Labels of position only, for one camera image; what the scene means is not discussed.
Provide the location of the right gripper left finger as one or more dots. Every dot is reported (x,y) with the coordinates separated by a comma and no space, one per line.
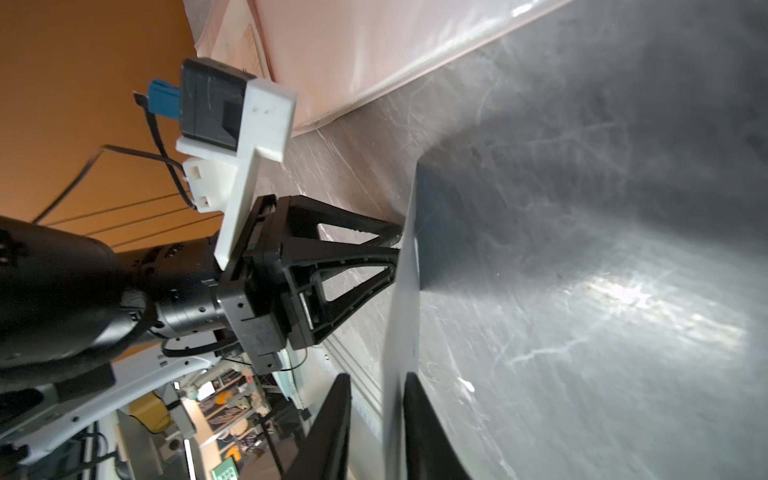
(324,454)

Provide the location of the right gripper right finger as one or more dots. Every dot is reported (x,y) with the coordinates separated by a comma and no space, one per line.
(429,453)

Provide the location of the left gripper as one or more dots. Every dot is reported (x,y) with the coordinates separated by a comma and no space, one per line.
(203,308)

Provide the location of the green card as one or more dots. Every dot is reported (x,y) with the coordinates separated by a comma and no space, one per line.
(568,324)

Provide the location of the pink photo album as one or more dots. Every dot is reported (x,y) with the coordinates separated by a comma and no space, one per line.
(337,56)

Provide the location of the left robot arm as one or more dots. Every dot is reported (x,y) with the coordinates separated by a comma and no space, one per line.
(70,306)

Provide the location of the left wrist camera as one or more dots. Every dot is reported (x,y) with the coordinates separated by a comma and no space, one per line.
(230,121)

